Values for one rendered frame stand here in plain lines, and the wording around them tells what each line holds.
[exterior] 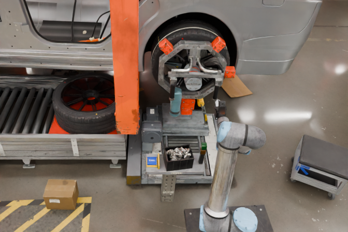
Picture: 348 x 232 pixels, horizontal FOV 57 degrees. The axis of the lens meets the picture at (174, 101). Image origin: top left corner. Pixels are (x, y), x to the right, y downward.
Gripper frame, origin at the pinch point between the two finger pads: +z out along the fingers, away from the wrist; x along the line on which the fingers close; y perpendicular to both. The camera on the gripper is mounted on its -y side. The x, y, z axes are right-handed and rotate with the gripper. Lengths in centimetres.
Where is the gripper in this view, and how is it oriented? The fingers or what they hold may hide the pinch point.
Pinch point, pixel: (218, 100)
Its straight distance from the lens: 245.8
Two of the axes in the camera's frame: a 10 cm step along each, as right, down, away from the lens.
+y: -0.8, 7.6, 6.5
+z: -0.6, -6.5, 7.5
